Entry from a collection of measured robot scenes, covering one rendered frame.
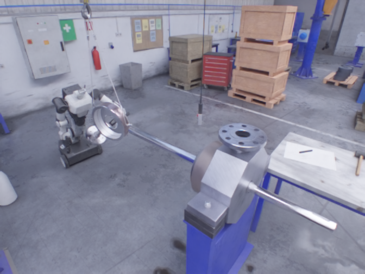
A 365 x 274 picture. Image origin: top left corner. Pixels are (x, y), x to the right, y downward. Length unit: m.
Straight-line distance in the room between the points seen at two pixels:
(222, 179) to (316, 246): 1.71
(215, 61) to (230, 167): 5.06
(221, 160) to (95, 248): 1.70
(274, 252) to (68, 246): 2.02
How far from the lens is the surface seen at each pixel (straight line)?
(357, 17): 14.24
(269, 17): 5.38
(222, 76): 6.15
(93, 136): 2.35
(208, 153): 1.34
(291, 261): 2.52
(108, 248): 2.49
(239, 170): 1.19
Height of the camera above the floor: 2.01
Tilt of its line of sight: 31 degrees down
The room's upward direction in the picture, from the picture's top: straight up
